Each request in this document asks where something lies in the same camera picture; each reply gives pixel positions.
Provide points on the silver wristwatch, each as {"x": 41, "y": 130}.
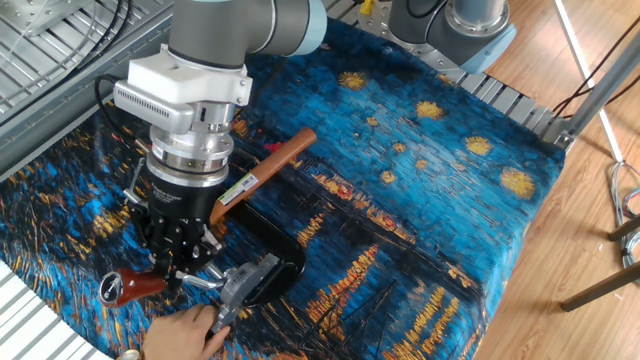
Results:
{"x": 130, "y": 355}

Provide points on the starry night print cloth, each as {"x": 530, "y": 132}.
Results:
{"x": 425, "y": 200}

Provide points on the yellow plastic object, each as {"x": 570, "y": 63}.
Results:
{"x": 367, "y": 6}

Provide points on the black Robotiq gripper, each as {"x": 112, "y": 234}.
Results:
{"x": 182, "y": 202}

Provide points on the white vented wrist box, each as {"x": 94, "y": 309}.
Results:
{"x": 185, "y": 80}

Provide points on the perforated metal plate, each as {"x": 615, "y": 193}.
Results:
{"x": 35, "y": 15}

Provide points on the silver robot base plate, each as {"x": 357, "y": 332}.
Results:
{"x": 435, "y": 61}

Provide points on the person's bare hand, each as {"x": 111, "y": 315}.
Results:
{"x": 180, "y": 335}

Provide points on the black iron C-clamp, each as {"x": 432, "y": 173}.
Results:
{"x": 287, "y": 250}

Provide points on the thin white pole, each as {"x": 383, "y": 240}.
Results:
{"x": 580, "y": 55}

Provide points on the aluminium frame post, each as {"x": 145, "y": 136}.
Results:
{"x": 600, "y": 90}

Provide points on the dark wooden leg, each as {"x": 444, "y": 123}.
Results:
{"x": 600, "y": 287}
{"x": 625, "y": 229}

